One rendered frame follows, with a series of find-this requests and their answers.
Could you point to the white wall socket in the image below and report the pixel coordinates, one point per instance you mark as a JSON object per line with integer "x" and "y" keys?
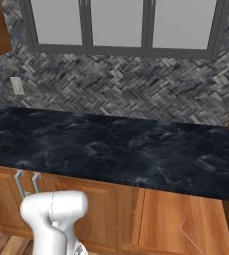
{"x": 17, "y": 85}

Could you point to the grey framed window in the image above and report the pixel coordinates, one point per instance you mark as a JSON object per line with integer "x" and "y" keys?
{"x": 123, "y": 26}

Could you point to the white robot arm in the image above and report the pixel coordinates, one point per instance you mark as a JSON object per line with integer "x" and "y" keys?
{"x": 53, "y": 215}

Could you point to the wooden cupboard door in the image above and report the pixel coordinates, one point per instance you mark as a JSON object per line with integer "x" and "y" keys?
{"x": 106, "y": 215}
{"x": 3, "y": 199}

